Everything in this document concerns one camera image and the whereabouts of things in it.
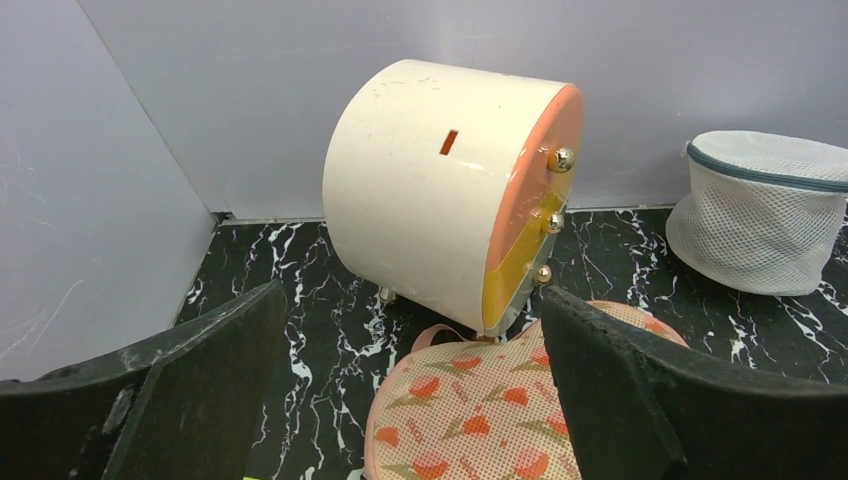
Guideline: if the round cream drawer box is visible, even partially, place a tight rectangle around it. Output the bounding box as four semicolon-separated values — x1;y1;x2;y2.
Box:
322;59;584;337

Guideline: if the floral pink mesh pouch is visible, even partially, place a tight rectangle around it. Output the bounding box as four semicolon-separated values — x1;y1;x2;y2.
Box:
363;299;690;480

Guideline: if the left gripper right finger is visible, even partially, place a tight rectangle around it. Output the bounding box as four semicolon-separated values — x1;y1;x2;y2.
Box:
540;288;847;479

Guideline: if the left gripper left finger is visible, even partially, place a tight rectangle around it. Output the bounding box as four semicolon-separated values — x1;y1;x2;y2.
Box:
1;280;287;479

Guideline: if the white mesh cylinder basket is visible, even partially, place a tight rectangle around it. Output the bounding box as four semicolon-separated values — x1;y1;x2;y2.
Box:
666;130;847;296

